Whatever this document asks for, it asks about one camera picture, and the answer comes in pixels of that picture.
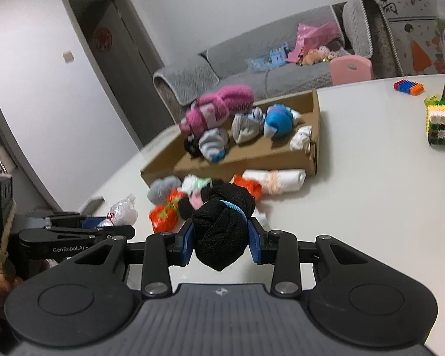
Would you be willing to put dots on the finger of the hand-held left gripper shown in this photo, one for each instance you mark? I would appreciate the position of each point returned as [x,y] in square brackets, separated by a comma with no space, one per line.
[96,233]
[66,220]

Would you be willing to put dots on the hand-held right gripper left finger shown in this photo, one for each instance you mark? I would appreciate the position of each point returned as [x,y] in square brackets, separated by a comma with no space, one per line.
[187,246]

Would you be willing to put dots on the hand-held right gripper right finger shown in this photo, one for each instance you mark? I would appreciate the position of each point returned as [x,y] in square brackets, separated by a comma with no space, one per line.
[256,246]

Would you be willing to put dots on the black sock bundle blue band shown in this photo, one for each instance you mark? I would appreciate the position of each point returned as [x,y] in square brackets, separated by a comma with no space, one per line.
[218,237]

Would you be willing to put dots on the clear plastic bag bundle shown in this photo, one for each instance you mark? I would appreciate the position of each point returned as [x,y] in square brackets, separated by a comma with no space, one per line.
[124,211]

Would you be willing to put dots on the orange bag bundle green tie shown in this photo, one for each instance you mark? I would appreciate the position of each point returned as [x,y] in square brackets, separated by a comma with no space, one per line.
[163,215]

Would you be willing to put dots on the small black pink sock bundle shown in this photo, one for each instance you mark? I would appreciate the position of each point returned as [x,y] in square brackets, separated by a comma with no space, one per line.
[185,206]

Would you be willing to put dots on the orange sock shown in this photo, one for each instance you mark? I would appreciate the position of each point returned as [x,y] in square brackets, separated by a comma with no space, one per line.
[250,188]

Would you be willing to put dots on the white cloth peach band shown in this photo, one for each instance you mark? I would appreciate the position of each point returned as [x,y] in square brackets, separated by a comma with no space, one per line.
[287,180]

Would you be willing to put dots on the brown cardboard box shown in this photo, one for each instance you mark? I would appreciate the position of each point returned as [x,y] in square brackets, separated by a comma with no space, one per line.
[274,159]

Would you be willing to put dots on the light blue sock bundle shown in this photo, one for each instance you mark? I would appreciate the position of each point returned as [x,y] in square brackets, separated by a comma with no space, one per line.
[211,142]

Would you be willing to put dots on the grey white sock bundle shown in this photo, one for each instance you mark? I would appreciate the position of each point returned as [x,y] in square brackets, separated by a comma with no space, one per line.
[246,128]

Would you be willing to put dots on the blue white sock bundle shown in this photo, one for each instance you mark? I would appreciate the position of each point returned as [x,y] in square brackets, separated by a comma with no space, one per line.
[278,122]

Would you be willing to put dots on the pink fluffy sock bundle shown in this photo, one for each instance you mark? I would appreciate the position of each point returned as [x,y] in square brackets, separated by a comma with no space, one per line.
[215,107]

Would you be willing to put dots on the white desktop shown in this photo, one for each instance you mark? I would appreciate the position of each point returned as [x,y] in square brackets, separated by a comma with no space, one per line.
[374,211]

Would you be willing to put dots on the black phone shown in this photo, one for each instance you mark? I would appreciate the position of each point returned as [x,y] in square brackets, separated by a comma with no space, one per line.
[92,204]

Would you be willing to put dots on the dark grey door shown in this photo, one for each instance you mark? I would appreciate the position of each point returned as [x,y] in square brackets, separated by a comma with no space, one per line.
[126,81]

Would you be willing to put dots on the grey sofa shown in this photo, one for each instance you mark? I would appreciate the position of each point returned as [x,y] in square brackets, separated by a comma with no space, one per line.
[293,74]

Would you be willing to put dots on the red round door decoration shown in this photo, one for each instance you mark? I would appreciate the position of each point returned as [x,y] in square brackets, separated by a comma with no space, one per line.
[103,38]

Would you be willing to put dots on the blue toy castle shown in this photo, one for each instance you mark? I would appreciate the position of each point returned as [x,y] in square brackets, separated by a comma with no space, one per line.
[276,59]

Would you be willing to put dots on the pink plastic chair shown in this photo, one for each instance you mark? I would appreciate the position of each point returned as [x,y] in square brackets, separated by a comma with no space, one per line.
[350,74]

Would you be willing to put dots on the orange plush toy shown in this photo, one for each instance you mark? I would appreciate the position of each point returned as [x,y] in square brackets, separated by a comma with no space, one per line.
[313,57]

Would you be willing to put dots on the pink plastic bag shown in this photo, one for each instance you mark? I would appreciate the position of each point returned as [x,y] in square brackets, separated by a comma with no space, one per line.
[315,37]

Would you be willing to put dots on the blue orange toy blocks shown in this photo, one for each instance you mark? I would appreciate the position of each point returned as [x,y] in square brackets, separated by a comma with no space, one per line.
[409,87]

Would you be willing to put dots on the colourful brick cube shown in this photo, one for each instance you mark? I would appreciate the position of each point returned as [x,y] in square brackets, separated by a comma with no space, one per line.
[443,126]

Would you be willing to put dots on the small yellow green toy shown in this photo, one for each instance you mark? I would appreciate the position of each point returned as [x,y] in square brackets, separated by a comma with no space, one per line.
[432,100]

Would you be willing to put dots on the fridge with flower decals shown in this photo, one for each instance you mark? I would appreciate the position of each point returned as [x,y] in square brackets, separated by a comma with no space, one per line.
[411,44]

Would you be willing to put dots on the wall light switch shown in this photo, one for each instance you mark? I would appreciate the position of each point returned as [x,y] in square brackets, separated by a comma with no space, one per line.
[68,56]

